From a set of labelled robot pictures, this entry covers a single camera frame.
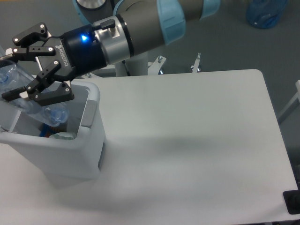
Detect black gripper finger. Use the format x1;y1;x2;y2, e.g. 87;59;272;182
1;60;75;106
4;22;55;61

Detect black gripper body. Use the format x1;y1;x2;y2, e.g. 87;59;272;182
42;24;107;81

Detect clear plastic water bottle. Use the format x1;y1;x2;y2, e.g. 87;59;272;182
0;60;69;127

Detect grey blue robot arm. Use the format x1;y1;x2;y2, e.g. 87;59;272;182
0;0;220;106

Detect white trash can lid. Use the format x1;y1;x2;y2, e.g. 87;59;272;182
0;60;36;132

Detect white trash can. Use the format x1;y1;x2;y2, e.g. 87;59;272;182
0;79;105;179

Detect blue orange snack packet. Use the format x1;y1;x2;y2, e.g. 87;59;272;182
39;124;61;138

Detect blue plastic bag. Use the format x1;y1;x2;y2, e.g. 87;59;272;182
246;0;288;29

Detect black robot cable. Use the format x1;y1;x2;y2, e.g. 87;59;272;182
123;60;131;77

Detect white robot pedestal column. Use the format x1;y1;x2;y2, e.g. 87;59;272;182
114;52;148;77

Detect white pedestal base frame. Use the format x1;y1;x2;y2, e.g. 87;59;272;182
81;53;202;79

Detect white frame at right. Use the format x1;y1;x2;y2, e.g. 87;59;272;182
277;80;300;125

